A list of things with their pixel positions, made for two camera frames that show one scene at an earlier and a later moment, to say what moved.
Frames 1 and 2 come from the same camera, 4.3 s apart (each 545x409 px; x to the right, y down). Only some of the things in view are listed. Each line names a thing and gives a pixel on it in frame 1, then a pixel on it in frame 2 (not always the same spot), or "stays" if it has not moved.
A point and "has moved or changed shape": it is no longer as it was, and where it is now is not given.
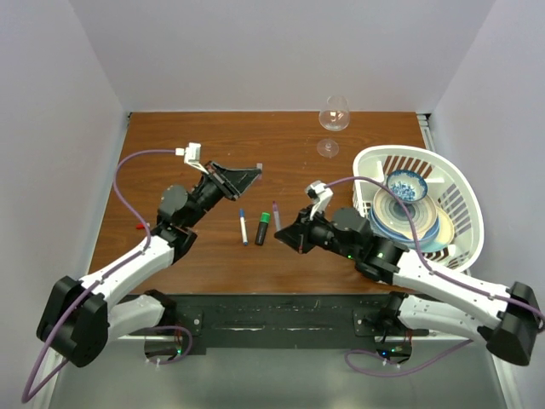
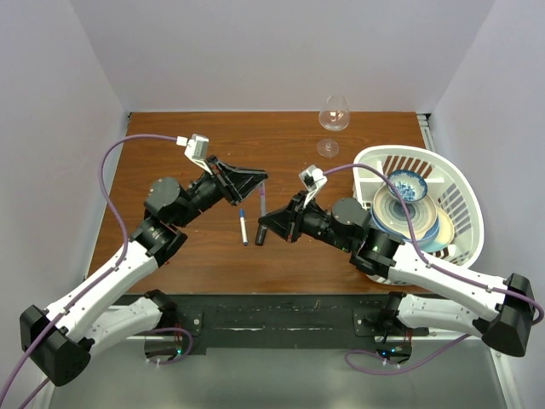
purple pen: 276,216 has moved or changed shape
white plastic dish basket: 447,185 stays
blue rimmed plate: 425,243 stays
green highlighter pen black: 261,233 stays
